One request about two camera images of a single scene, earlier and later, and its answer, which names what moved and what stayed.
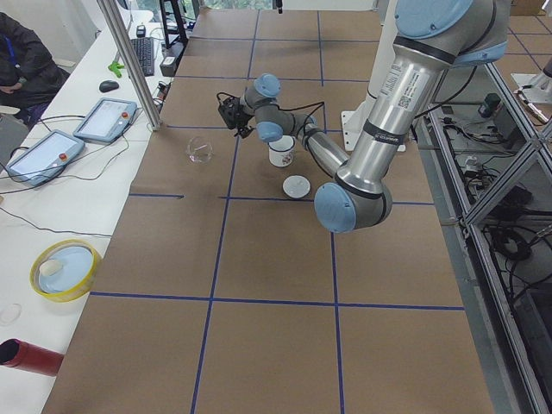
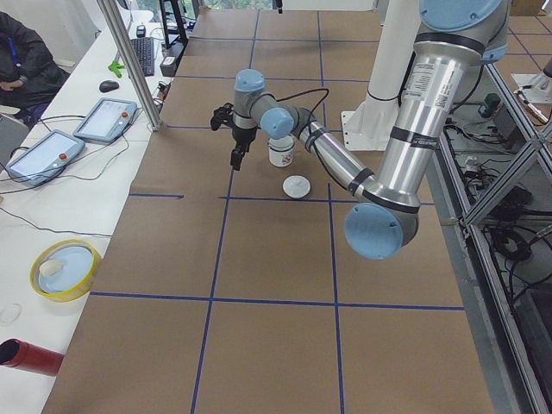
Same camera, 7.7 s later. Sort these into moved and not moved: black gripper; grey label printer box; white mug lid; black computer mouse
Moved: black gripper
Not moved: white mug lid; black computer mouse; grey label printer box
